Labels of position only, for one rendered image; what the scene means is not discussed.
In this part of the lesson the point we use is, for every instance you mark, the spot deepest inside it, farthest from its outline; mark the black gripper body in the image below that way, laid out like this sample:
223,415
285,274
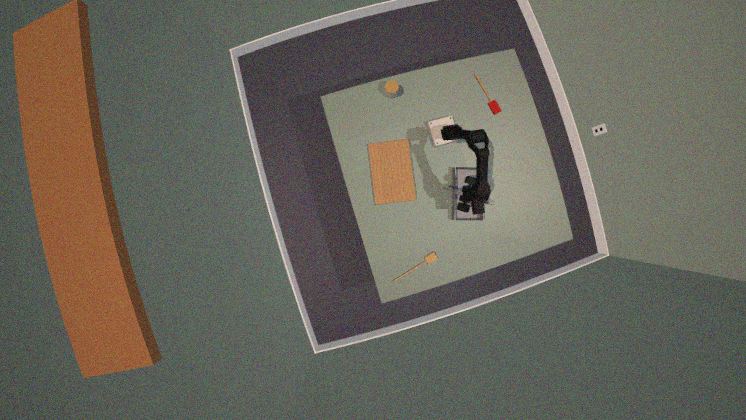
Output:
464,206

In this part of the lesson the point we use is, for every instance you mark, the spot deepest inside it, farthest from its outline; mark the grey roasting tin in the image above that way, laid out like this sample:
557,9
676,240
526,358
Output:
458,181

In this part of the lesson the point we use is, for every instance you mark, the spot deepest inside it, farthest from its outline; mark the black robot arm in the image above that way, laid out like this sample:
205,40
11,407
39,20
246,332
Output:
480,191

